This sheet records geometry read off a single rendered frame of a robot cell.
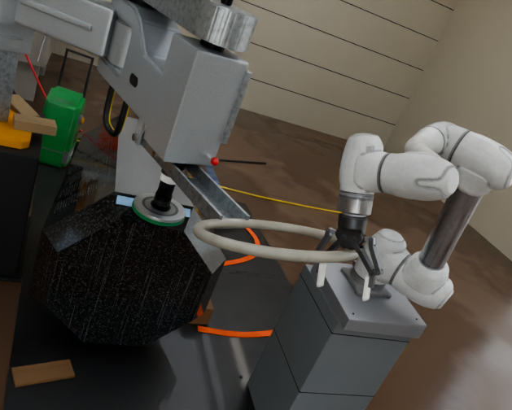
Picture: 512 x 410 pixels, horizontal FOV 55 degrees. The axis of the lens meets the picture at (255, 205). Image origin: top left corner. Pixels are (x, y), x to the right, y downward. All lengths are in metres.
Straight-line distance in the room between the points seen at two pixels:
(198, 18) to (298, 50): 6.21
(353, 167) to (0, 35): 1.83
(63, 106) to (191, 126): 2.41
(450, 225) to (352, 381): 0.87
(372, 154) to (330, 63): 6.92
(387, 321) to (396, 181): 0.98
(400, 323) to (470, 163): 0.75
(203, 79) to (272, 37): 6.02
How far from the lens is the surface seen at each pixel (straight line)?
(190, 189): 1.72
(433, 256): 1.98
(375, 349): 2.25
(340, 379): 2.30
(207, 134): 1.83
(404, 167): 1.21
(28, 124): 2.75
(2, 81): 2.74
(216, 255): 2.39
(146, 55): 2.08
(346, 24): 8.11
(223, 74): 1.77
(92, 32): 2.41
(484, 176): 1.73
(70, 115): 4.10
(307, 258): 1.22
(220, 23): 1.69
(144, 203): 2.02
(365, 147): 1.26
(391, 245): 2.08
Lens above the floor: 1.86
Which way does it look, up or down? 23 degrees down
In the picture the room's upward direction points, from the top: 22 degrees clockwise
